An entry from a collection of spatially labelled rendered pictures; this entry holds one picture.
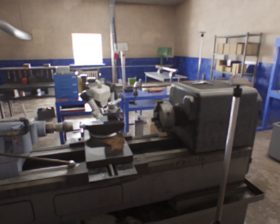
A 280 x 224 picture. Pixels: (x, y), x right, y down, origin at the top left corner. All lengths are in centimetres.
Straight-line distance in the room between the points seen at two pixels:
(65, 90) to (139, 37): 592
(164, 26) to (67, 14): 389
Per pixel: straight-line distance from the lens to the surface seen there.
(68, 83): 342
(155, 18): 916
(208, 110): 156
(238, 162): 197
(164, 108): 157
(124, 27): 874
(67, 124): 152
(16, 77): 580
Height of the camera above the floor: 163
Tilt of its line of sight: 18 degrees down
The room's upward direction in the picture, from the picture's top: straight up
